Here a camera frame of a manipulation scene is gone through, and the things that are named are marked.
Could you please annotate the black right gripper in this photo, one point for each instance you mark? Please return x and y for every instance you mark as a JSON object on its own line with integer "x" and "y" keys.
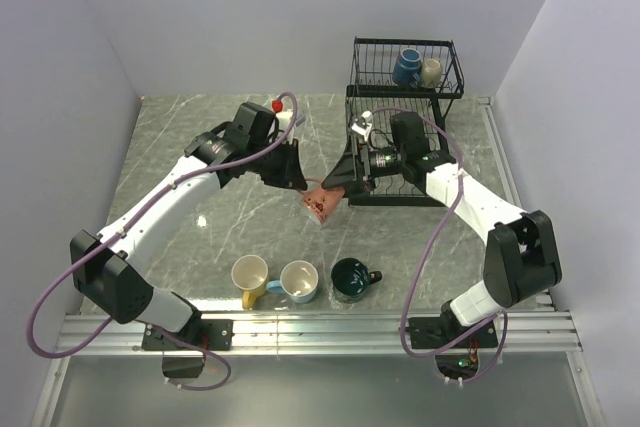
{"x": 344, "y": 175}

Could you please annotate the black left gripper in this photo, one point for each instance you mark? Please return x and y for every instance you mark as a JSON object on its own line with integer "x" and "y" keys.
{"x": 291, "y": 174}

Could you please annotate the pink ceramic mug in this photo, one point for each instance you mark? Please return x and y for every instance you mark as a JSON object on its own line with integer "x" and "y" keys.
{"x": 318, "y": 202}

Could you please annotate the dark blue ceramic mug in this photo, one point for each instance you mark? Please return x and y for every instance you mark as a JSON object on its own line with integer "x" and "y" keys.
{"x": 407, "y": 68}

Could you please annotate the beige ceramic mug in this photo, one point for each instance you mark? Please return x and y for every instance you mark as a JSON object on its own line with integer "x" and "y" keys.
{"x": 431, "y": 73}

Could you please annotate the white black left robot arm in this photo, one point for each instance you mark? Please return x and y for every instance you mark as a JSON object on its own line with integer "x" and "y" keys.
{"x": 110, "y": 263}

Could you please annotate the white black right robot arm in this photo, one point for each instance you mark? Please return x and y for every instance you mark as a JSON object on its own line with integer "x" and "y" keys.
{"x": 521, "y": 257}

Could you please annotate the dark green ceramic mug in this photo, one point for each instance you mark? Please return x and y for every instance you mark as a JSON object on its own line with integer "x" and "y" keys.
{"x": 351, "y": 278}

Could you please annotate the yellow ceramic mug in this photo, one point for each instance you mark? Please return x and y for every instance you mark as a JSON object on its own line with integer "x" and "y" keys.
{"x": 250, "y": 274}

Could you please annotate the light blue ceramic mug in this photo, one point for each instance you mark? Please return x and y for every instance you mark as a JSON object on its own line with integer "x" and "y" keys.
{"x": 298, "y": 281}

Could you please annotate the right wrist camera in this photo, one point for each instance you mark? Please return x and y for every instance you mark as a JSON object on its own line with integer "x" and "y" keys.
{"x": 362, "y": 125}

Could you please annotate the black wire dish rack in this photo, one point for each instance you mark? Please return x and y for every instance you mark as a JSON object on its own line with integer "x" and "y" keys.
{"x": 371, "y": 86}

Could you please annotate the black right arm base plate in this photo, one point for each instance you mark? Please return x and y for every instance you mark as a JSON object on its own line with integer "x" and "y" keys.
{"x": 426, "y": 333}

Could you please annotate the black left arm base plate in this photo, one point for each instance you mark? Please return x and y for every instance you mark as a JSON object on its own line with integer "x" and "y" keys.
{"x": 211, "y": 334}

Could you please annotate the black box under rail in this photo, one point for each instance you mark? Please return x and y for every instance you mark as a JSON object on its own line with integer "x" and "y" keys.
{"x": 182, "y": 367}

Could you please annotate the aluminium mounting rail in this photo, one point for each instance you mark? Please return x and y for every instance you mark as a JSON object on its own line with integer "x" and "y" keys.
{"x": 320, "y": 333}

